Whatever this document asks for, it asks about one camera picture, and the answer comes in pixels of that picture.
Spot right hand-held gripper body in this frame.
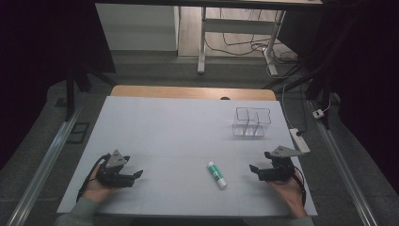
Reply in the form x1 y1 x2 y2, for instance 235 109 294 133
263 145 311 183

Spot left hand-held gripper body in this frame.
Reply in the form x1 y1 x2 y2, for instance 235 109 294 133
96 149 136 189

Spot person's right hand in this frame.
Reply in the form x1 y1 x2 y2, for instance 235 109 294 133
267 171 308 218

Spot person's left hand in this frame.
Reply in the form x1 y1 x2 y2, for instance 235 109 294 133
81 165 117 205

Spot white power strip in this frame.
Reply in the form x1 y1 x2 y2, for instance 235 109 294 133
288 127 311 154

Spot clear acrylic organiser box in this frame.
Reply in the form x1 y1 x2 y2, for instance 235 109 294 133
231 106 273 138

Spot white green glue stick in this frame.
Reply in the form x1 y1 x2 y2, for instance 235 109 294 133
206 160 228 190

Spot black floor plate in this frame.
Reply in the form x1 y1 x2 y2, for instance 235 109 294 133
66 121 91 145

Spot white table sheet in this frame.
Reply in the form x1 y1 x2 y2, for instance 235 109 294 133
56 95 318 218

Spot black metal stand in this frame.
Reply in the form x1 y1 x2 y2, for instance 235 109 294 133
63 60 118 122
263 12 356 130

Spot dark curtain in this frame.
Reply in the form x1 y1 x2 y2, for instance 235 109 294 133
277 0 399 192
0 0 117 170

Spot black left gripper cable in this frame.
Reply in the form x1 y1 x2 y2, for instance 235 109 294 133
76 153 112 202

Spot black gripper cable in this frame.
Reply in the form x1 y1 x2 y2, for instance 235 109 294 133
76 153 112 202
293 165 308 209

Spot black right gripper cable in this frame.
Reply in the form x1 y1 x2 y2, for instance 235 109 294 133
293 165 308 209

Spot aluminium floor rail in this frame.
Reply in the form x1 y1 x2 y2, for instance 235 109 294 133
308 99 379 226
5 105 83 226

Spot black floor cables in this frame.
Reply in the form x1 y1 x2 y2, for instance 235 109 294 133
204 8 299 79

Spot white desk frame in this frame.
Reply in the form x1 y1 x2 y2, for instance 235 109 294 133
197 5 287 77

